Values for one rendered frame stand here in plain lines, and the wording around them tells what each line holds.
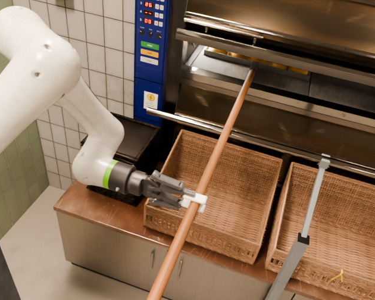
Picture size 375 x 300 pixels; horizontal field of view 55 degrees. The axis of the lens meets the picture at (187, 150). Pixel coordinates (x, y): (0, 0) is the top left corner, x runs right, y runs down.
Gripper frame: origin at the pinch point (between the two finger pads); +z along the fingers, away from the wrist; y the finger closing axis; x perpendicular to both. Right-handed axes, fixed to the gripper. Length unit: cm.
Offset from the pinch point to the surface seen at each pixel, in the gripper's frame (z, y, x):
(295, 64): 18, -21, -64
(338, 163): 43, 3, -42
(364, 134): 59, 12, -82
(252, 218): 22, 61, -55
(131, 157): -38, 29, -39
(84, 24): -82, -9, -78
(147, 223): -25, 59, -30
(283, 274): 38, 46, -19
